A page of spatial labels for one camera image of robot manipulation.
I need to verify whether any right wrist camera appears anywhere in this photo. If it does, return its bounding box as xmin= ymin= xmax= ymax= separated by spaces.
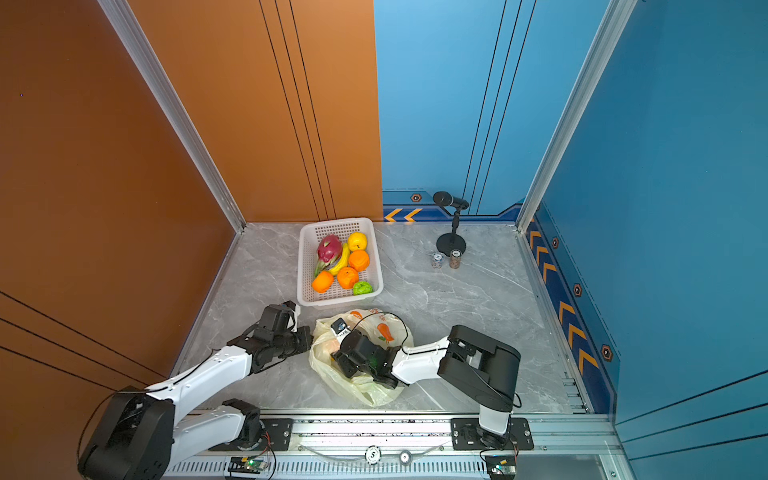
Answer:
xmin=330 ymin=318 xmax=351 ymax=341

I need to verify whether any yellow lemon fruit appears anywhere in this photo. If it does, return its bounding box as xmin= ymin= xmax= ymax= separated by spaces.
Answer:
xmin=347 ymin=232 xmax=368 ymax=252

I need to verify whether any yellow banana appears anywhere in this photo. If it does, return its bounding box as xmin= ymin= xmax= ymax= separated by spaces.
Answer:
xmin=329 ymin=243 xmax=350 ymax=276

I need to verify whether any aluminium corner post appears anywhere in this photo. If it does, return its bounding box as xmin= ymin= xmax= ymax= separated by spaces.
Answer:
xmin=515 ymin=0 xmax=637 ymax=234
xmin=98 ymin=0 xmax=246 ymax=234

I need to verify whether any translucent printed plastic bag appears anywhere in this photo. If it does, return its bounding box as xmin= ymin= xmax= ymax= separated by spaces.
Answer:
xmin=309 ymin=309 xmax=414 ymax=408

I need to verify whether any orange fruit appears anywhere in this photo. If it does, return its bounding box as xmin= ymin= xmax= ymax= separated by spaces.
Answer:
xmin=336 ymin=267 xmax=359 ymax=290
xmin=348 ymin=250 xmax=370 ymax=272
xmin=311 ymin=270 xmax=335 ymax=294

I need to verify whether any aluminium corner post left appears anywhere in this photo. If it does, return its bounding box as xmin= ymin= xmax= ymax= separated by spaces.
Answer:
xmin=98 ymin=0 xmax=246 ymax=234

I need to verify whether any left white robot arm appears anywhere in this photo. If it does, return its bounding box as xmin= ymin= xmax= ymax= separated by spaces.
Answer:
xmin=77 ymin=301 xmax=312 ymax=479

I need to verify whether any pink dragon fruit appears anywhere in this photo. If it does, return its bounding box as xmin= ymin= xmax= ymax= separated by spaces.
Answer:
xmin=314 ymin=234 xmax=343 ymax=277

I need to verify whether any orange grey poker chip stack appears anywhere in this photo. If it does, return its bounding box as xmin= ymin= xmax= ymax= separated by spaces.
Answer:
xmin=449 ymin=249 xmax=463 ymax=269

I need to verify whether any small black box on rail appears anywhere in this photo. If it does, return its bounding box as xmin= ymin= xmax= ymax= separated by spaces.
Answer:
xmin=483 ymin=455 xmax=517 ymax=480

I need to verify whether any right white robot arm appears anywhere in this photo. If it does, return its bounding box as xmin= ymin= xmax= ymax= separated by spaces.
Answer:
xmin=331 ymin=325 xmax=521 ymax=450

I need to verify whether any white perforated plastic basket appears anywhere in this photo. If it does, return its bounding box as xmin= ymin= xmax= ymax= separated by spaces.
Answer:
xmin=297 ymin=217 xmax=384 ymax=308

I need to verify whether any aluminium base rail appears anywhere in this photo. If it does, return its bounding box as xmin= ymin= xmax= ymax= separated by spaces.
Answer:
xmin=165 ymin=410 xmax=634 ymax=479

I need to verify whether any black microphone stand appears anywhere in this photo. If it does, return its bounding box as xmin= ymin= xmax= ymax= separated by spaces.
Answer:
xmin=433 ymin=191 xmax=470 ymax=257

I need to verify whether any green circuit board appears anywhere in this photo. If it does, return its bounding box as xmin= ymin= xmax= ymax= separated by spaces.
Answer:
xmin=227 ymin=456 xmax=272 ymax=476

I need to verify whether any aluminium corner post right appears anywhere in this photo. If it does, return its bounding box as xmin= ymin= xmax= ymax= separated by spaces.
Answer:
xmin=515 ymin=0 xmax=637 ymax=234

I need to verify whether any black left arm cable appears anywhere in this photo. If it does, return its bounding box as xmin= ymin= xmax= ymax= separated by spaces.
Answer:
xmin=76 ymin=347 xmax=223 ymax=457

